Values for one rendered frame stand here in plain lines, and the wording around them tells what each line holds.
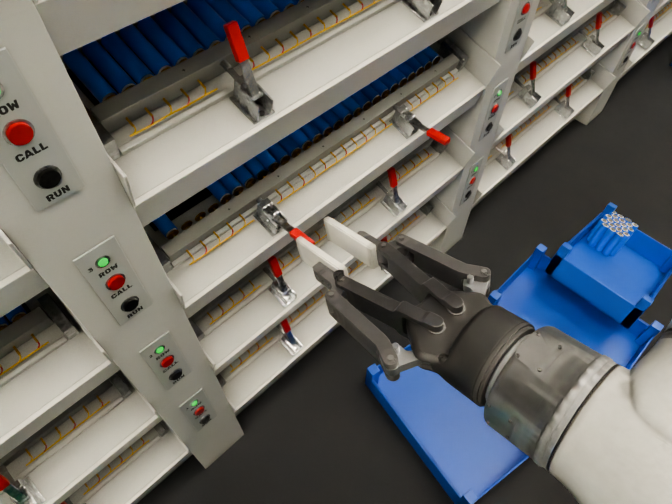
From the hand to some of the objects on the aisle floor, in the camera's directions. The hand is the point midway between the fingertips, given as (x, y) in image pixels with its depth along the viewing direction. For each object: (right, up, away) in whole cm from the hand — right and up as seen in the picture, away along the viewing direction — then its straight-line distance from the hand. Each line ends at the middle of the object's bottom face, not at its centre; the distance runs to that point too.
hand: (336, 252), depth 52 cm
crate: (+63, -5, +68) cm, 93 cm away
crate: (+23, -33, +53) cm, 67 cm away
